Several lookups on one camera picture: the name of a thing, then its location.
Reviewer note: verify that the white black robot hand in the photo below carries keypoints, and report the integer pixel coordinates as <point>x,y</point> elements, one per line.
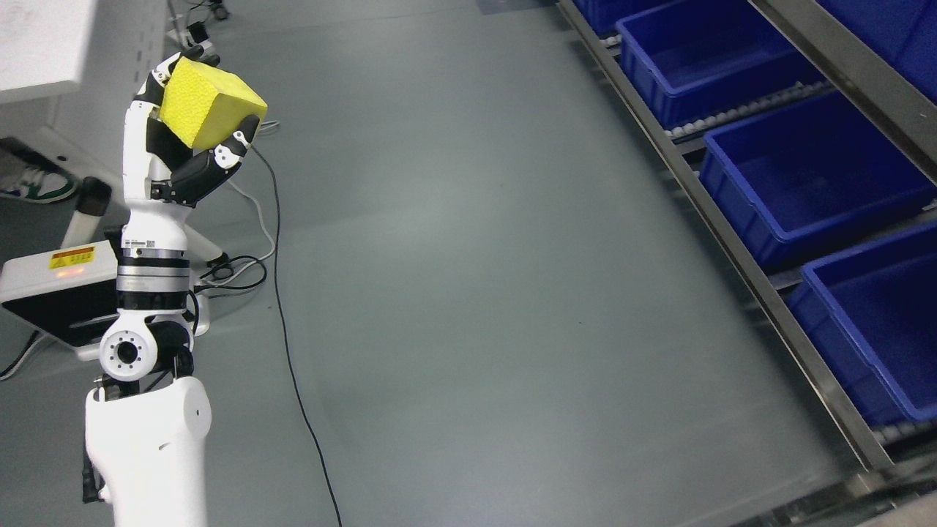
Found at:
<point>159,171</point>

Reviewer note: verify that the yellow foam block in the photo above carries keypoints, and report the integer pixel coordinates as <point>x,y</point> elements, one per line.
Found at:
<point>203,105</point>

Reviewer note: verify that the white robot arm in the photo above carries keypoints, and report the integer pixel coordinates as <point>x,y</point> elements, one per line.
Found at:
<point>147,418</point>

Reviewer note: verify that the metal shelf rack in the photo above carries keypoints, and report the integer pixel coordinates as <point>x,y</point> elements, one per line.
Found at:
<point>895,484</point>

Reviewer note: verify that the green white sneaker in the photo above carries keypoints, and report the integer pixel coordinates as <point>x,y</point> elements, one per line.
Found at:
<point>29,177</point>

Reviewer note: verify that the white machine with warning label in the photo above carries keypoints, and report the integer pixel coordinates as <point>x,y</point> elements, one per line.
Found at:
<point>58,285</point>

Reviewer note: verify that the blue plastic bin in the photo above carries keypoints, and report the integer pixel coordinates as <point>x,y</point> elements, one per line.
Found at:
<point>809,179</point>
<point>903,33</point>
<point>870,312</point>
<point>689,60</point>

